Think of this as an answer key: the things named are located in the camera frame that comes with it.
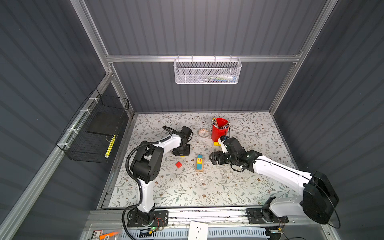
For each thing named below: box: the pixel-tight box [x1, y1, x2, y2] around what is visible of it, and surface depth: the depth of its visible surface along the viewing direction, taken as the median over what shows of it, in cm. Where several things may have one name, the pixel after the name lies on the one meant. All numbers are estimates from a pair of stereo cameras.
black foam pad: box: [87, 111, 122, 136], surface depth 77 cm
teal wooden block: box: [196, 154, 204, 170], surface depth 91 cm
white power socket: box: [188, 221, 209, 240], surface depth 69 cm
